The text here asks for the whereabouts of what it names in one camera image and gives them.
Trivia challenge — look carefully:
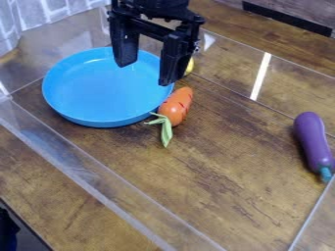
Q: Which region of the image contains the purple toy eggplant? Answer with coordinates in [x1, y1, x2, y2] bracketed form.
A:
[294, 112, 335, 182]

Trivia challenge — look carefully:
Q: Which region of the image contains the orange toy carrot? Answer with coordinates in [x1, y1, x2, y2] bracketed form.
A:
[144, 86, 195, 148]

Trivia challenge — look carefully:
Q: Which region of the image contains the dark baseboard strip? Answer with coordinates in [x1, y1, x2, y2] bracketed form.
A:
[242, 1, 333, 37]

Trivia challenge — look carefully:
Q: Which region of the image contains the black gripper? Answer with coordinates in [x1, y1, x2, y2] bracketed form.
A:
[107, 0, 205, 86]

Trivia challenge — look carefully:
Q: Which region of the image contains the blue round tray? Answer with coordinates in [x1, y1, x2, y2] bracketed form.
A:
[42, 47, 174, 127]

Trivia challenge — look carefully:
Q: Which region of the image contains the clear acrylic enclosure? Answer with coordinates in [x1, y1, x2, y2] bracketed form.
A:
[0, 3, 335, 251]

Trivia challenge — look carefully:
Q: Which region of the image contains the yellow toy lemon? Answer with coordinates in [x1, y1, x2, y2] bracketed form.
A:
[184, 57, 195, 76]

